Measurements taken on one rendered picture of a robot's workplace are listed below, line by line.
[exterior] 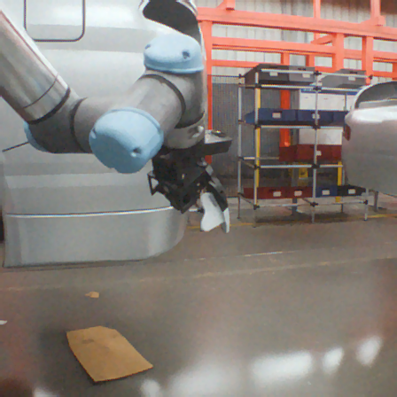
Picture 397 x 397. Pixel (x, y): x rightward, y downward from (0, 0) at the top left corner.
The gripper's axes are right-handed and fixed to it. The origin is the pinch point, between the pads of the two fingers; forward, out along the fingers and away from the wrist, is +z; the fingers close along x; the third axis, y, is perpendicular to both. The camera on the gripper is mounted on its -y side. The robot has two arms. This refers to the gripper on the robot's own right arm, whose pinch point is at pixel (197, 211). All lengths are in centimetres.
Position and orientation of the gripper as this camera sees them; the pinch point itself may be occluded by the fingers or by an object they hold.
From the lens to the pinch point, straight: 82.2
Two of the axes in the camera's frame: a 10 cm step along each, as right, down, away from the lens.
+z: 0.5, 6.6, 7.5
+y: -6.3, 6.0, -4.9
